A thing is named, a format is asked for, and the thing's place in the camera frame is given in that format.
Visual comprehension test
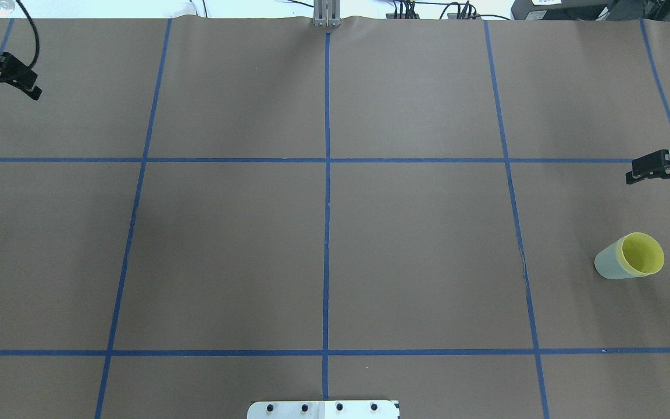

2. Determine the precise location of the yellow plastic cup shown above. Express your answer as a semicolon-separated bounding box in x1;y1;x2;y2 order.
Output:
615;232;665;278

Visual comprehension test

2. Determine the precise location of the green plastic cup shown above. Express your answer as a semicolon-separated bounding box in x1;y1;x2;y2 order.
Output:
594;236;648;279

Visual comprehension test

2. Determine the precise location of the black box with label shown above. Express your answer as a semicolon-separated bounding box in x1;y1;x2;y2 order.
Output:
511;1;609;21

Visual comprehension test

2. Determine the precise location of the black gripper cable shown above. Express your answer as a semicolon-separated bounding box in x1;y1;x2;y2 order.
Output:
14;0;41;69

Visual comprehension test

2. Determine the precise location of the aluminium frame post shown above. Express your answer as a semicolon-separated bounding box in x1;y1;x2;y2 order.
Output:
313;0;341;29

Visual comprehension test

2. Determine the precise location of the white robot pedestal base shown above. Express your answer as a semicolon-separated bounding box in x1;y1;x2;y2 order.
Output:
247;400;401;418

